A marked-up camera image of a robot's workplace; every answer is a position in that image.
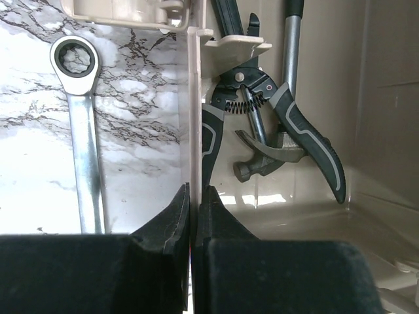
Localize silver ratchet combination wrench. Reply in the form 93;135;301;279
50;35;105;234

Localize black handled pruning shears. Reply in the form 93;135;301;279
201;0;346;205

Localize small black-handled ball hammer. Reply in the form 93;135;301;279
232;86;289;184

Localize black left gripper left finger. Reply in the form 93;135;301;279
1;184;190;313

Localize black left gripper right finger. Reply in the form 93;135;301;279
193;186;384;313

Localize yellow black claw hammer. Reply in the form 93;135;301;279
236;1;307;163

